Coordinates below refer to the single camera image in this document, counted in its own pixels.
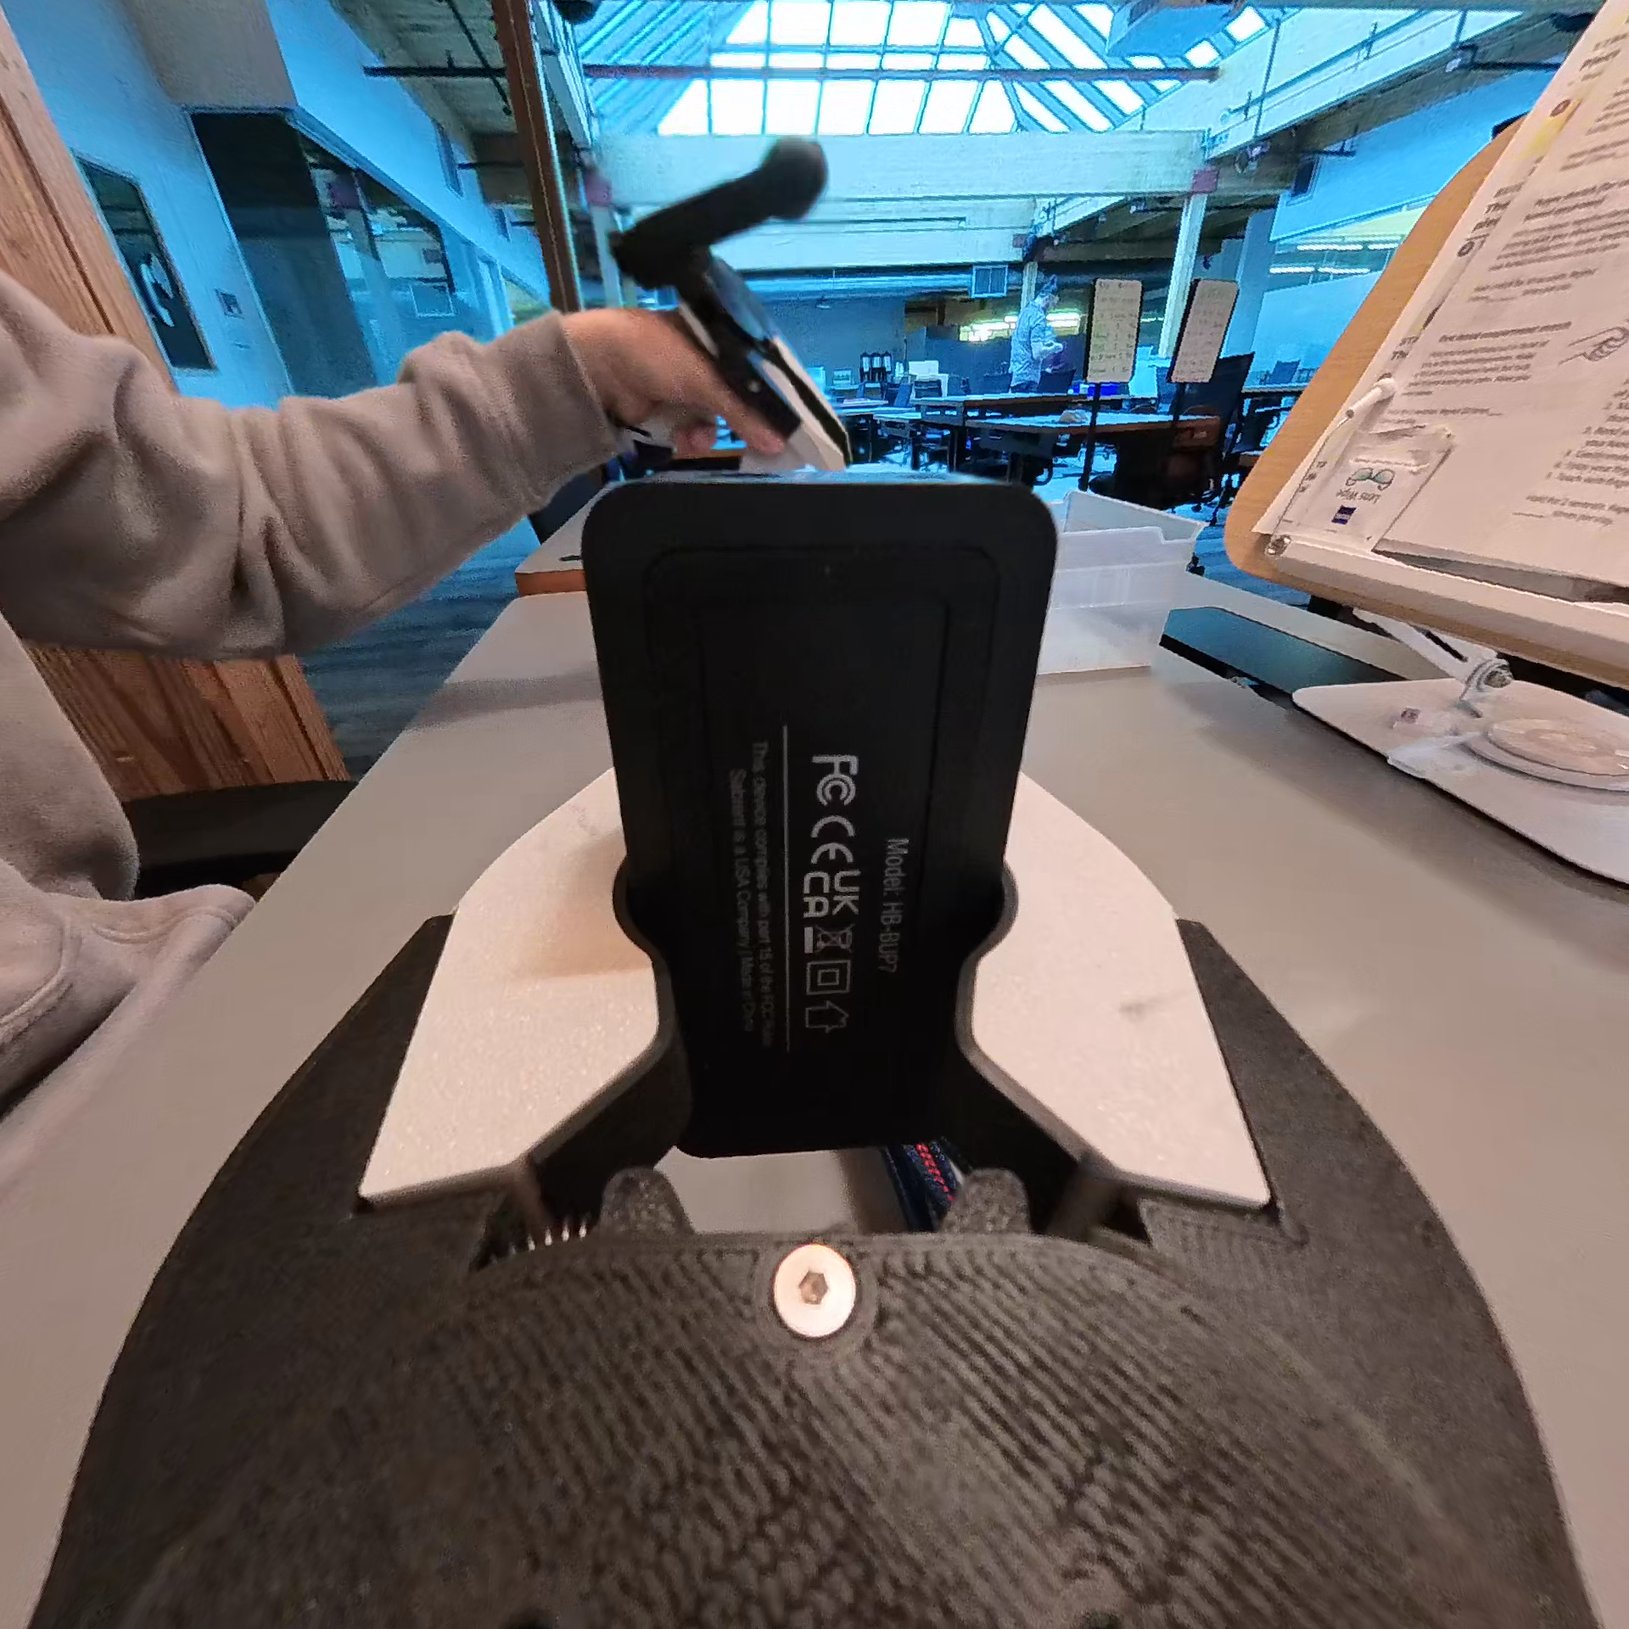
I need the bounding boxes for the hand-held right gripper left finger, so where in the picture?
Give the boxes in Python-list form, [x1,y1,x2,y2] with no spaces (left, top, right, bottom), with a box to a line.
[359,767,693,1234]

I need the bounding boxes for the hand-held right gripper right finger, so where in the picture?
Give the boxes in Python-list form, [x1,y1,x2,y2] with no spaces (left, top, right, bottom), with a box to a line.
[945,774,1272,1234]

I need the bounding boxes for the black power bank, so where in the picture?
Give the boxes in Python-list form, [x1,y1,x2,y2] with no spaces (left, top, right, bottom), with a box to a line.
[580,477,1056,1158]

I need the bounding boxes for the person's left forearm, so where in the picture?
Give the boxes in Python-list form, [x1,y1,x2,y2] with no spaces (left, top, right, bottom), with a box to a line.
[0,272,624,661]

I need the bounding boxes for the person's left hand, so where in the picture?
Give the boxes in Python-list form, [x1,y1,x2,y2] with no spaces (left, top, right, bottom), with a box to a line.
[564,305,788,460]

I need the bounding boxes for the long wooden table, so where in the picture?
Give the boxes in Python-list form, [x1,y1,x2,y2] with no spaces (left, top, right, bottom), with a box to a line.
[908,393,1225,488]

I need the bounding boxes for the whiteboard on stand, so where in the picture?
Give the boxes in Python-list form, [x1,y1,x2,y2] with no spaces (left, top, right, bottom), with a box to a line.
[1168,277,1242,387]
[1084,276,1144,387]

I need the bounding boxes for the black flat pad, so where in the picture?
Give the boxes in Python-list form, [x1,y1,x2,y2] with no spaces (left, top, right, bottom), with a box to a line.
[1160,607,1405,704]

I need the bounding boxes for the clear plastic bin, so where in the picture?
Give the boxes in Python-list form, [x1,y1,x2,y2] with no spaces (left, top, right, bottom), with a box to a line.
[1037,488,1207,677]

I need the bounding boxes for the black office chair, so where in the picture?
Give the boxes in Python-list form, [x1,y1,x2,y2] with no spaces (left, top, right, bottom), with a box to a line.
[1094,354,1259,512]

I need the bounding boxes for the person's grey hoodie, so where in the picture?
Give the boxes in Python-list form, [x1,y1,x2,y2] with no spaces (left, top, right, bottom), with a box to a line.
[0,608,254,1108]

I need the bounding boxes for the white round disc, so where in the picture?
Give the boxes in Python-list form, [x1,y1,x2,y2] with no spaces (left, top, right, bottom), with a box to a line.
[1470,715,1629,784]

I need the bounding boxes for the small white card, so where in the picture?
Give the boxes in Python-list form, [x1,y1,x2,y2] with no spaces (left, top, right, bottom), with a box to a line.
[1276,419,1456,550]

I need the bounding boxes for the wooden book stand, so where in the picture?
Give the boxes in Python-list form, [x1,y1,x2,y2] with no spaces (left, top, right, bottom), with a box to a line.
[1253,115,1629,882]

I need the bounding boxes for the printed paper sheets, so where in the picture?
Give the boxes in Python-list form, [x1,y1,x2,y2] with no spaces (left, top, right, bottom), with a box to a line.
[1253,0,1629,600]

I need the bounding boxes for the blue braided multi-plug cable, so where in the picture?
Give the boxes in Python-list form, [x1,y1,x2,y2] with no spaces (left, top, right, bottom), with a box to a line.
[878,1140,973,1234]

